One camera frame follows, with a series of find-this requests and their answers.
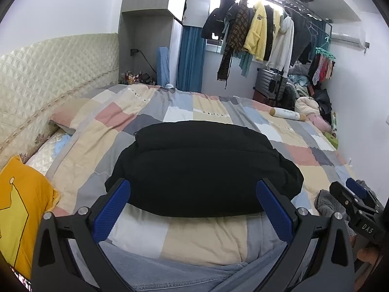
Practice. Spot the pile of clothes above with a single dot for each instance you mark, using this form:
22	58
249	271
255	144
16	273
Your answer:
304	79

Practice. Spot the white air conditioner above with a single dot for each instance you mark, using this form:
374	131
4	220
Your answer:
346	36

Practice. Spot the cream plush cushion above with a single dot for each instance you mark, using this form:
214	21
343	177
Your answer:
307	105

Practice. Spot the green plush toy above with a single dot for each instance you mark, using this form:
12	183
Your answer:
332	138

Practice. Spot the yellow pillow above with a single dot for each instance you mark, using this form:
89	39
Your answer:
21	206

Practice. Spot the dark suitcase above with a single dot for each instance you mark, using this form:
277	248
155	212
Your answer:
267	82

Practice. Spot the light blue blanket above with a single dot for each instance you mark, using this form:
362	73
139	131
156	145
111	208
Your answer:
65	142

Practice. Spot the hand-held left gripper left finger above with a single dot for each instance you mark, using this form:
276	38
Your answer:
112	210

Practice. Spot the teal hanging garment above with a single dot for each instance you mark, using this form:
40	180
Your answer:
244	62

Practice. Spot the cream quilted headboard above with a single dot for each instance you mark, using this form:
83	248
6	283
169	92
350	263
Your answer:
45	76

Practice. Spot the pink plush cloth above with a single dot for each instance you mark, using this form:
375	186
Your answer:
319	123

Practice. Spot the white hoodie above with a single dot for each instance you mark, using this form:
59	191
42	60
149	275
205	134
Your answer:
282	45

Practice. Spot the patchwork duvet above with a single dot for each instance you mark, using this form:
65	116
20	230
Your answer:
194	106

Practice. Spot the black puffer jacket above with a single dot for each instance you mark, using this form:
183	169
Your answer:
212	26

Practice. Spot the white bolster pillow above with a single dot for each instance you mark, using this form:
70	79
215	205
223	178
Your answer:
288	114

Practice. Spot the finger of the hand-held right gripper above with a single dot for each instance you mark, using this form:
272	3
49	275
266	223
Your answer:
356	187
340	194

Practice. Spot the person's right hand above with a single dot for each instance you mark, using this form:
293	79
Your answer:
367	257

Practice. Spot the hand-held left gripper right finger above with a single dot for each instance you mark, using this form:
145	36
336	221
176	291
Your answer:
275	210

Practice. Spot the person's jeans legs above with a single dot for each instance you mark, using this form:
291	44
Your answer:
188	279

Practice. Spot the cream quilted pillow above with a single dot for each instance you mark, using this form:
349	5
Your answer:
45	155

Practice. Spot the small hanging laundry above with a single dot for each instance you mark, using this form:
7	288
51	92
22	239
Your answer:
322	68

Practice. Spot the grey fuzzy cloth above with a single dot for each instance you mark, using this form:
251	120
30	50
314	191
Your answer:
326	202

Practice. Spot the patchwork pillow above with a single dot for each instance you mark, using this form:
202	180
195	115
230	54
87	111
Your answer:
65	114

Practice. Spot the yellow fleece jacket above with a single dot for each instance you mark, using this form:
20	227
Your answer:
256	33

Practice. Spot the black wall charger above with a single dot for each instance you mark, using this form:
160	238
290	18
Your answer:
133	51

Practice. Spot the bedside cosmetic bottles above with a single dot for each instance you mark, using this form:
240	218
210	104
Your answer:
146	77

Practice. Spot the green clip hanger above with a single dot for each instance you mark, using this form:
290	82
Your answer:
325	53

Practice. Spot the dark grey coat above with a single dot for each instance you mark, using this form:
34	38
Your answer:
301	39

